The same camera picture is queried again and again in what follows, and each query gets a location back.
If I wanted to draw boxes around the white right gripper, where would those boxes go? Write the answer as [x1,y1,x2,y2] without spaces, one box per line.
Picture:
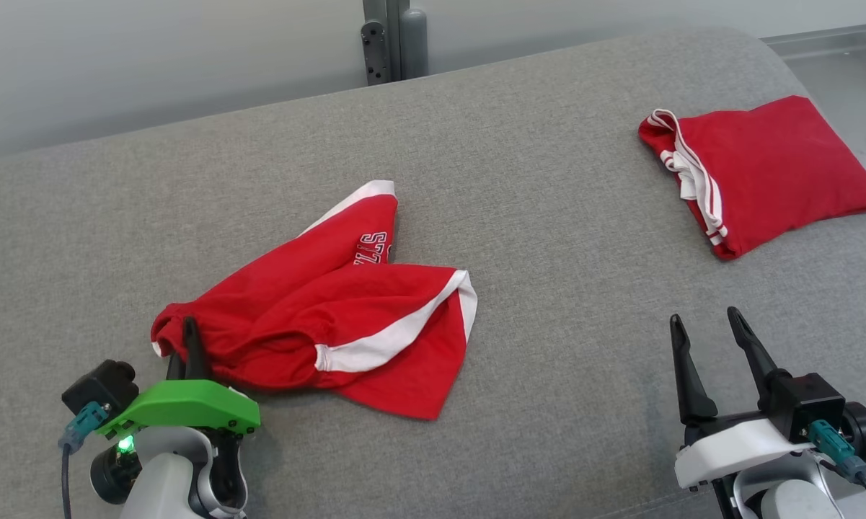
[669,306,814,492]

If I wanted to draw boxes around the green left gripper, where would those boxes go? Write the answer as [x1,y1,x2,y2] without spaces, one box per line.
[95,316,262,440]

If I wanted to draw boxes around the red white sports shorts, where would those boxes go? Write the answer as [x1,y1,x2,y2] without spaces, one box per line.
[150,179,479,421]

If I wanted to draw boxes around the red white basketball jersey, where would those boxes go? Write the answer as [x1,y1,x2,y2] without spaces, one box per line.
[638,94,866,261]

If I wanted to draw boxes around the teal left camera connector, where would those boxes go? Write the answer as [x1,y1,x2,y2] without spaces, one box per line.
[58,402,110,455]

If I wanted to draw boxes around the teal camera connector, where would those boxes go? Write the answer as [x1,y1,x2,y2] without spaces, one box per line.
[58,402,110,455]
[809,420,866,482]

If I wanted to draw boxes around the teal right camera connector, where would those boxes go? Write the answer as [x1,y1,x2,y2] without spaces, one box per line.
[809,420,866,482]

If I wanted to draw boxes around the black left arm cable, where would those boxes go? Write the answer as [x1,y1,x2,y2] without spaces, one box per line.
[59,443,74,519]

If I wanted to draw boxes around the grey partition base rail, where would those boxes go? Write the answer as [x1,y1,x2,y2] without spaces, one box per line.
[761,22,866,60]

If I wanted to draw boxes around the dark grey screwed post bracket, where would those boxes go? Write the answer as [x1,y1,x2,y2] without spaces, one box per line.
[361,19,392,87]

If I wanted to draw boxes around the grey rounded post cylinder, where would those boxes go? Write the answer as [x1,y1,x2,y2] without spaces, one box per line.
[399,7,429,79]

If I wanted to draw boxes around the grey metal partition post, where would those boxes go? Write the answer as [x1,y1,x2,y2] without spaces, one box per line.
[363,0,412,80]

